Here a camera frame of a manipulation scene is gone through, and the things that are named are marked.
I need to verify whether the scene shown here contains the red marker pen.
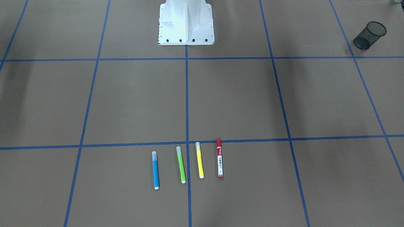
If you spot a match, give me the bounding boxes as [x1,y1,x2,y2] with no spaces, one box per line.
[216,138,223,179]

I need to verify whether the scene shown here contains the blue highlighter pen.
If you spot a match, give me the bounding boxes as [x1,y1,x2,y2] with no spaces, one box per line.
[152,151,160,190]

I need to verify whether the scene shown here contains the yellow highlighter pen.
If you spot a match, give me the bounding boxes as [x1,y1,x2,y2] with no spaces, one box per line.
[195,142,205,179]

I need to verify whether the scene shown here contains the green highlighter pen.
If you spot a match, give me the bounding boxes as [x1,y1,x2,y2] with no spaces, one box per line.
[176,146,186,184]

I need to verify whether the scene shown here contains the black mesh cup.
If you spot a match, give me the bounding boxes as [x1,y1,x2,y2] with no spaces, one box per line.
[353,21,387,50]

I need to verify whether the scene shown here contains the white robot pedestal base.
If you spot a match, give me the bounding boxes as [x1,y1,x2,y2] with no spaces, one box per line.
[158,0,215,45]

